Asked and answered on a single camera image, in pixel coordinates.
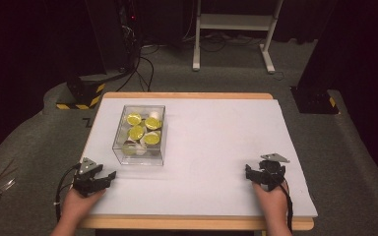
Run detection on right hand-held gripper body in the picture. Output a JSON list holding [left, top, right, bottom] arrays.
[[259, 152, 290, 192]]

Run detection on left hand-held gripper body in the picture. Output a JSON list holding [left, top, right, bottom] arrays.
[[73, 157, 106, 198]]

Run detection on clear plastic box case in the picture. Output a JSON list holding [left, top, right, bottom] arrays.
[[111, 104, 167, 167]]

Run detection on pile of coffee capsules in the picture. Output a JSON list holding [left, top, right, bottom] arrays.
[[121, 111, 163, 156]]

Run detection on clear plastic drawer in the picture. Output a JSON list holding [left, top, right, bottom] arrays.
[[112, 106, 166, 166]]

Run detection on person's left hand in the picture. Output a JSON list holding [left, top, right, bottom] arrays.
[[60, 188, 106, 226]]

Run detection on person's right hand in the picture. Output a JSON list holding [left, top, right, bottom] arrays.
[[252, 182, 291, 227]]

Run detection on white table mat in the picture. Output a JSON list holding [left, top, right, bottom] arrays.
[[80, 97, 319, 218]]

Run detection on black yellow striped base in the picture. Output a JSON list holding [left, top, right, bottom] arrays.
[[56, 72, 107, 111]]

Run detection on wooden table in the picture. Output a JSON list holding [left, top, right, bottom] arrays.
[[75, 91, 315, 232]]

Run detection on wide black column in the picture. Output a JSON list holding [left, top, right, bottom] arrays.
[[296, 0, 378, 89]]

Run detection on white metal stand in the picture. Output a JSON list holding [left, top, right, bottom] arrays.
[[191, 0, 284, 75]]

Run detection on left hand-held gripper black cable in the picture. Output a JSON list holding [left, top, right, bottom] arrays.
[[54, 163, 82, 224]]

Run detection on hand-held gripper black cable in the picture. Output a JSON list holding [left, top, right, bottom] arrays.
[[277, 182, 295, 234], [54, 163, 82, 224]]

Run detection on right hand-held gripper black cable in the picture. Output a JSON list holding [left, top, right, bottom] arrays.
[[277, 182, 295, 234]]

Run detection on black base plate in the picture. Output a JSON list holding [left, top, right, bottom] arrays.
[[289, 86, 340, 115]]

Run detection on black floor cables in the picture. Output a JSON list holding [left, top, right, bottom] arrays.
[[115, 45, 156, 93]]

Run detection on cables under white stand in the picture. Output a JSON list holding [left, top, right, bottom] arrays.
[[182, 30, 264, 53]]

